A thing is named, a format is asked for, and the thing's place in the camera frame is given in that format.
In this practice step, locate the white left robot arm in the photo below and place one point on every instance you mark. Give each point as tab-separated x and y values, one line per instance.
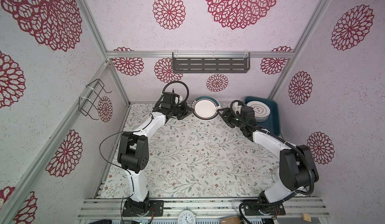
133	153

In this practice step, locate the grey wall shelf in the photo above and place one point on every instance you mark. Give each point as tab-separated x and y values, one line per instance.
213	65

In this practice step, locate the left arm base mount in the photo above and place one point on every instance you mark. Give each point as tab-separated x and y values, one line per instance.
147	208

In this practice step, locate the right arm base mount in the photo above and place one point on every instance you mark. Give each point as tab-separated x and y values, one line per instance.
261	207

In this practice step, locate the black wire wall rack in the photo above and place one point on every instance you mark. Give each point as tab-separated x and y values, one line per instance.
96	105

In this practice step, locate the green red rim plate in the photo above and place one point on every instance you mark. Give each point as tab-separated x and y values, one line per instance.
205	108

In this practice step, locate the white plate clover motif front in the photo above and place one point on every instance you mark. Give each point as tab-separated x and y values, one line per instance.
261	110

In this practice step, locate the brown box front edge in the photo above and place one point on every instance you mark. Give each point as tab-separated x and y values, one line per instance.
232	220

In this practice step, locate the white round clock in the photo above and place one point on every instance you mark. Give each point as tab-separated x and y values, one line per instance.
186	217

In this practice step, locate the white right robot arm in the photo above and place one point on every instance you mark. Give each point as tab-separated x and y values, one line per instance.
297	173

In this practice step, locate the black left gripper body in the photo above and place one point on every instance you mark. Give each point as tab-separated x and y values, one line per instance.
180	111

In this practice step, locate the teal plastic bin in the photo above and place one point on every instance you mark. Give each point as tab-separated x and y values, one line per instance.
273	122

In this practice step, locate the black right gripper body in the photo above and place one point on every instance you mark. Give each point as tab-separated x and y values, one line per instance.
233	120

